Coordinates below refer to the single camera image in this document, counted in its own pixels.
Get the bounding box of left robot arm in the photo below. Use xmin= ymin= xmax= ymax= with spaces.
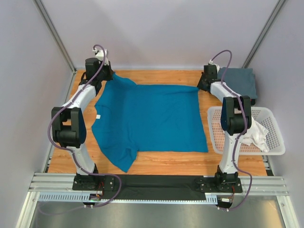
xmin=49 ymin=57 xmax=114 ymax=190

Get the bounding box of right frame post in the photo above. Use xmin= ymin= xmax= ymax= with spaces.
xmin=242 ymin=0 xmax=287 ymax=68

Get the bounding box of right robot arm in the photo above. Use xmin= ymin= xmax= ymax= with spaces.
xmin=197 ymin=64 xmax=252 ymax=193

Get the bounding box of left frame post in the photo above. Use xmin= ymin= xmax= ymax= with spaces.
xmin=33 ymin=0 xmax=76 ymax=73

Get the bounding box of white plastic basket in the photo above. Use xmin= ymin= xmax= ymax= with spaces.
xmin=207 ymin=106 xmax=285 ymax=155

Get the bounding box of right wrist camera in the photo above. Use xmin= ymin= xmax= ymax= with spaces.
xmin=208 ymin=60 xmax=220 ymax=72

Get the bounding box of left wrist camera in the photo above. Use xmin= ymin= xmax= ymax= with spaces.
xmin=93 ymin=48 xmax=110 ymax=66

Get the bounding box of folded dark red t-shirt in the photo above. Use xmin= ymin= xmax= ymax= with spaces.
xmin=250 ymin=99 xmax=256 ymax=106

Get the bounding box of folded grey t-shirt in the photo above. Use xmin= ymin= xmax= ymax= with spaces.
xmin=218 ymin=67 xmax=257 ymax=99

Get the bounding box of frame post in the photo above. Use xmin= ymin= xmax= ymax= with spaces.
xmin=33 ymin=0 xmax=76 ymax=73
xmin=242 ymin=0 xmax=287 ymax=68

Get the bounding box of white t-shirt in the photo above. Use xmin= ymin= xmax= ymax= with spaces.
xmin=242 ymin=117 xmax=270 ymax=152

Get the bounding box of blue t-shirt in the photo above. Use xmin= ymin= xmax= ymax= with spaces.
xmin=92 ymin=75 xmax=208 ymax=172

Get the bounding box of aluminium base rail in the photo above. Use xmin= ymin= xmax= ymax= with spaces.
xmin=17 ymin=173 xmax=299 ymax=228

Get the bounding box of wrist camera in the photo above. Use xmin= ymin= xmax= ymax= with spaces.
xmin=208 ymin=60 xmax=220 ymax=72
xmin=93 ymin=48 xmax=110 ymax=66

